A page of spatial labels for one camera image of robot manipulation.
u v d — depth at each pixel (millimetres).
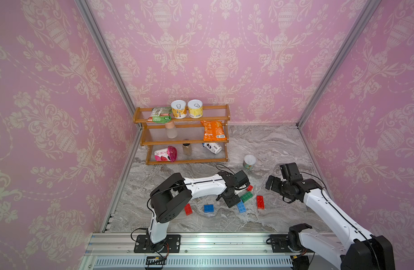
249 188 897
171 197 490
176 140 982
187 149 975
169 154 945
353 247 405
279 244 729
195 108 812
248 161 944
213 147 996
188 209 833
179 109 810
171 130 911
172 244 744
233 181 690
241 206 833
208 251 1903
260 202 852
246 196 868
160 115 812
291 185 614
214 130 945
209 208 833
